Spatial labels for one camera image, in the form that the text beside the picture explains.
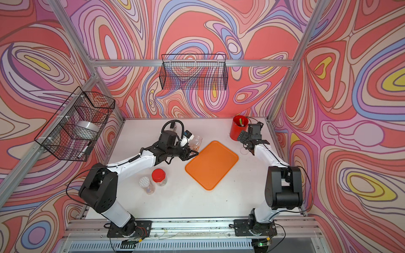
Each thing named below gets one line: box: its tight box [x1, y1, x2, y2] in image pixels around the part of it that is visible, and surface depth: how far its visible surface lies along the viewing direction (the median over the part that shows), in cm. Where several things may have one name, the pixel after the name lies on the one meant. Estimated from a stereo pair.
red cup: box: [229, 114, 249, 142], surface depth 105 cm
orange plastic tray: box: [185, 140, 239, 191], surface depth 95 cm
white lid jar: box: [138, 176, 156, 195], surface depth 79 cm
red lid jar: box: [151, 168, 166, 183], surface depth 84 cm
